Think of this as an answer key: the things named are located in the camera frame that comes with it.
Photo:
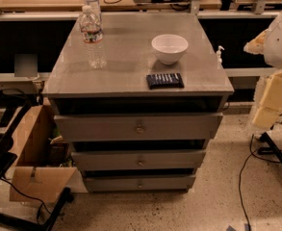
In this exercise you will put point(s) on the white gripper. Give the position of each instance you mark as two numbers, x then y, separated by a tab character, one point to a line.
281	44

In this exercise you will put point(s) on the grey bottom drawer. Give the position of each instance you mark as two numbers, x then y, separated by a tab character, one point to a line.
146	183

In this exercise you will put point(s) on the grey drawer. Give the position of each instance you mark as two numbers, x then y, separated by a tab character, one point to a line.
138	127
126	160
146	183

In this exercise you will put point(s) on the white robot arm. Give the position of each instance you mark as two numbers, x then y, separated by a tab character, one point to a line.
269	44

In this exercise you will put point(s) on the grey drawer cabinet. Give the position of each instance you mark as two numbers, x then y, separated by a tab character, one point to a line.
120	88

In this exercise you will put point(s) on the grey middle drawer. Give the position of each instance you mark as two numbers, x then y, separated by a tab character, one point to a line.
126	160

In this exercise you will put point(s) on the grey top drawer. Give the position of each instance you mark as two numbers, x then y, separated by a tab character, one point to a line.
138	127

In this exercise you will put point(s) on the black stand base right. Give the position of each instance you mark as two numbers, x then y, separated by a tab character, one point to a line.
271	149

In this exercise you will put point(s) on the small white pump bottle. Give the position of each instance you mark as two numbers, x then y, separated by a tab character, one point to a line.
219	52

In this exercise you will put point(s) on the white bowl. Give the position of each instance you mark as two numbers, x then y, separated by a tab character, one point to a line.
169	48

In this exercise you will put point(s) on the clear front water bottle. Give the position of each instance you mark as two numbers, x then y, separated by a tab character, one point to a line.
91	29

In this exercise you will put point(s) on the brown cardboard box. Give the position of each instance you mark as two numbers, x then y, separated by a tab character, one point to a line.
33	175

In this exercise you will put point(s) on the black stand frame left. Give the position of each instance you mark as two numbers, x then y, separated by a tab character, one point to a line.
7	158

